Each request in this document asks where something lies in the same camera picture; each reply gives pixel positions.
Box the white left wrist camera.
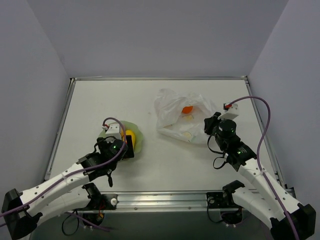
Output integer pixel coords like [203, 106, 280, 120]
[102, 123, 122, 139]

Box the purple camera cable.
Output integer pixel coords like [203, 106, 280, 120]
[226, 96, 300, 240]
[0, 117, 127, 230]

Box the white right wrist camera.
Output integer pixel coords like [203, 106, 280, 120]
[219, 102, 239, 120]

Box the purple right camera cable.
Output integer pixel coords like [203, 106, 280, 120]
[226, 96, 300, 240]

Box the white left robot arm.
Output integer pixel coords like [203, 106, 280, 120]
[0, 135, 134, 240]

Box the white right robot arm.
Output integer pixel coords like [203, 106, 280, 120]
[204, 112, 316, 240]

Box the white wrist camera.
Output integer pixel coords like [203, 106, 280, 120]
[102, 123, 122, 139]
[219, 102, 239, 120]

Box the green wavy glass bowl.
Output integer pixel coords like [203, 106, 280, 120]
[97, 120, 144, 154]

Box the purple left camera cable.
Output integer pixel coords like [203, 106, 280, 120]
[0, 117, 127, 230]

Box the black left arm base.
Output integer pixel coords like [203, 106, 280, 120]
[80, 183, 118, 226]

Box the white plastic bag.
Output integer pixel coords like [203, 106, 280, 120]
[154, 88, 217, 145]

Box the orange fake fruit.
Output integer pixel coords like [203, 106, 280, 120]
[181, 106, 194, 114]

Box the yellow fake banana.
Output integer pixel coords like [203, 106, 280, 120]
[125, 129, 136, 148]

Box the peach coloured fake peach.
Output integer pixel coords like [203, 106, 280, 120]
[120, 132, 126, 142]

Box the aluminium front frame rail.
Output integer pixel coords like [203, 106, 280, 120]
[49, 191, 298, 213]

